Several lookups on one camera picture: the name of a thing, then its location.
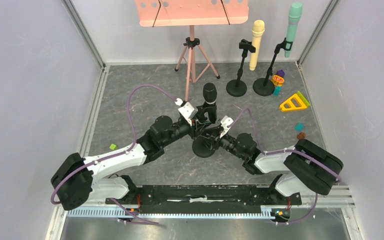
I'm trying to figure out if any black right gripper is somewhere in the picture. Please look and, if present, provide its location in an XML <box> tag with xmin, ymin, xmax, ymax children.
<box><xmin>198</xmin><ymin>125</ymin><xmax>246</xmax><ymax>161</ymax></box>

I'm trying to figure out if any black microphone desk stand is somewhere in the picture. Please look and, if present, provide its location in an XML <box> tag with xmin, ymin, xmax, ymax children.
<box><xmin>192</xmin><ymin>100</ymin><xmax>217</xmax><ymax>158</ymax></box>

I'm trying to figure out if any black microphone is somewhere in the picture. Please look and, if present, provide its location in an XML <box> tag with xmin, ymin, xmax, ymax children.
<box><xmin>202</xmin><ymin>82</ymin><xmax>218</xmax><ymax>107</ymax></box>

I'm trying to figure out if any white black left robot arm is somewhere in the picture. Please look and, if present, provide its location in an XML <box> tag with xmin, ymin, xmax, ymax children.
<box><xmin>50</xmin><ymin>115</ymin><xmax>220</xmax><ymax>211</ymax></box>

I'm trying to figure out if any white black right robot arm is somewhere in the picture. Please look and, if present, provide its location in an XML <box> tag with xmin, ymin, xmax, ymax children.
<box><xmin>209</xmin><ymin>133</ymin><xmax>344</xmax><ymax>204</ymax></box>

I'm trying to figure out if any black middle microphone stand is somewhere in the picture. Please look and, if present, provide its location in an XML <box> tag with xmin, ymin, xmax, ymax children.
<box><xmin>226</xmin><ymin>39</ymin><xmax>256</xmax><ymax>97</ymax></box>

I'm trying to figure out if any black right microphone stand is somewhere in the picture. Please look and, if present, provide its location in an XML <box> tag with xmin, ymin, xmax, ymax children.
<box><xmin>252</xmin><ymin>38</ymin><xmax>293</xmax><ymax>97</ymax></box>

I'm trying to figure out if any yellow microphone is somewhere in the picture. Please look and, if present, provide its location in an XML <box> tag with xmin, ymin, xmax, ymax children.
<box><xmin>249</xmin><ymin>20</ymin><xmax>265</xmax><ymax>71</ymax></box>

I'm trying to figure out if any pink tripod music stand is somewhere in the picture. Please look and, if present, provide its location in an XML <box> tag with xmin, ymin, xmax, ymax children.
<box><xmin>135</xmin><ymin>0</ymin><xmax>249</xmax><ymax>101</ymax></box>

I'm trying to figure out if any green microphone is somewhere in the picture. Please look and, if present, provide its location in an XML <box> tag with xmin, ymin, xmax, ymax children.
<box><xmin>284</xmin><ymin>2</ymin><xmax>303</xmax><ymax>58</ymax></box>

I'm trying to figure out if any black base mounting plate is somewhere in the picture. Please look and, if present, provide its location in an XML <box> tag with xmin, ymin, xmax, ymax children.
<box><xmin>118</xmin><ymin>184</ymin><xmax>302</xmax><ymax>214</ymax></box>

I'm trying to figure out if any teal toy block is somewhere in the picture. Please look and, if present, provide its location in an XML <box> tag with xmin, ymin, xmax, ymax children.
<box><xmin>273</xmin><ymin>86</ymin><xmax>282</xmax><ymax>96</ymax></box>

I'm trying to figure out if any small teal cube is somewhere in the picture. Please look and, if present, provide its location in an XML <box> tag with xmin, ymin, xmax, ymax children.
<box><xmin>294</xmin><ymin>123</ymin><xmax>305</xmax><ymax>132</ymax></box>

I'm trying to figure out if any brown round toy piece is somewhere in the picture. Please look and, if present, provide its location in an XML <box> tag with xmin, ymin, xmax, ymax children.
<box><xmin>296</xmin><ymin>132</ymin><xmax>307</xmax><ymax>140</ymax></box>

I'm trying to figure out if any yellow triangular toy block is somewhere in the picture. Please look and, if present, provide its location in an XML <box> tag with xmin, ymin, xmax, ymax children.
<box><xmin>279</xmin><ymin>91</ymin><xmax>311</xmax><ymax>112</ymax></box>

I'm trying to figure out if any purple toy block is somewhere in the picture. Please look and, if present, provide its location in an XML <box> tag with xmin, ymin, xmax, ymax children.
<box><xmin>276</xmin><ymin>69</ymin><xmax>285</xmax><ymax>78</ymax></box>

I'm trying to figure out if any small green cube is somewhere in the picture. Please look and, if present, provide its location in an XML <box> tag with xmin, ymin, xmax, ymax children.
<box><xmin>109</xmin><ymin>143</ymin><xmax>117</xmax><ymax>151</ymax></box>

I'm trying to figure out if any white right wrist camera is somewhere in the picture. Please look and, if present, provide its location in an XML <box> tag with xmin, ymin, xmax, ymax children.
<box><xmin>219</xmin><ymin>115</ymin><xmax>234</xmax><ymax>138</ymax></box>

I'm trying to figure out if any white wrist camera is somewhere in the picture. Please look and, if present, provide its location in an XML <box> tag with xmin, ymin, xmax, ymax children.
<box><xmin>219</xmin><ymin>115</ymin><xmax>234</xmax><ymax>138</ymax></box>
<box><xmin>175</xmin><ymin>98</ymin><xmax>198</xmax><ymax>126</ymax></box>

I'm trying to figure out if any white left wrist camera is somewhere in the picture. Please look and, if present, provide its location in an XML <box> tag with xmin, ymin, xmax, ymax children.
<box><xmin>175</xmin><ymin>98</ymin><xmax>198</xmax><ymax>126</ymax></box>

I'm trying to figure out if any white slotted cable duct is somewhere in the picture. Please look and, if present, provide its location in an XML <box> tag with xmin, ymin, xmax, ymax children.
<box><xmin>67</xmin><ymin>206</ymin><xmax>275</xmax><ymax>220</ymax></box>

